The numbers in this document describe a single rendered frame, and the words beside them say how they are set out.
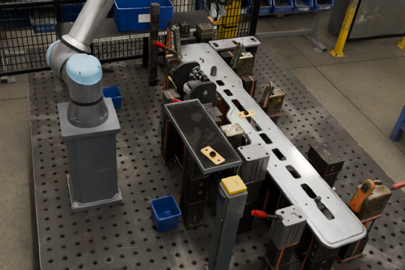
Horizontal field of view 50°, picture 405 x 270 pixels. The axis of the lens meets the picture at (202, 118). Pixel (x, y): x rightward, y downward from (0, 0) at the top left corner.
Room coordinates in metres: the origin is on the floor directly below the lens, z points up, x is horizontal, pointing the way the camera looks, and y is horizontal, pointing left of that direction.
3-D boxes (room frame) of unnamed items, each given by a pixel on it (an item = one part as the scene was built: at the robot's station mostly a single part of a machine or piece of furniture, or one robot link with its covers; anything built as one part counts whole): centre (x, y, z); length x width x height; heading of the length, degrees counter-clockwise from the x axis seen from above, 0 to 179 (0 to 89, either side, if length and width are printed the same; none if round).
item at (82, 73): (1.28, 0.43, 1.27); 0.13 x 0.12 x 0.14; 44
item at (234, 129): (1.33, -0.12, 0.89); 0.13 x 0.11 x 0.38; 118
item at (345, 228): (1.53, -0.20, 1.00); 1.38 x 0.22 x 0.02; 28
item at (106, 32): (2.25, 0.41, 1.01); 0.90 x 0.22 x 0.03; 118
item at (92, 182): (1.28, 0.43, 0.90); 0.21 x 0.21 x 0.40; 24
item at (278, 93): (1.68, -0.31, 0.87); 0.12 x 0.09 x 0.35; 118
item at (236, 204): (0.95, -0.12, 0.92); 0.08 x 0.08 x 0.44; 28
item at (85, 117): (1.28, 0.43, 1.15); 0.15 x 0.15 x 0.10
